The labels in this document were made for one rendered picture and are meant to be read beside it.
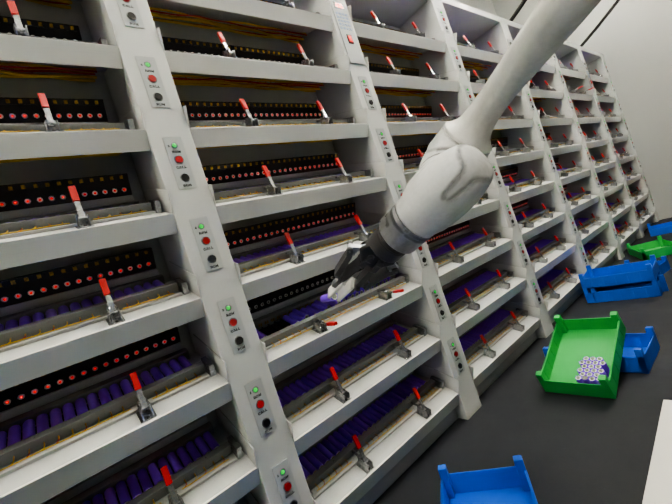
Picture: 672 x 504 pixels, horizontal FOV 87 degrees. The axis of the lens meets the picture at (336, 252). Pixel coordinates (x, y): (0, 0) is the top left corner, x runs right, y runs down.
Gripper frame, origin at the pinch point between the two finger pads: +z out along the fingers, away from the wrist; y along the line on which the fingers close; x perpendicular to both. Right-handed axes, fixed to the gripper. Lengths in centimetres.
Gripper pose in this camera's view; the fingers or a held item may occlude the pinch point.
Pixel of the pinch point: (341, 288)
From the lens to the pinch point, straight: 82.3
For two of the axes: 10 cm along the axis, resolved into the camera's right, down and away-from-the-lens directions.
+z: -5.1, 5.6, 6.6
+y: -8.6, -3.8, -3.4
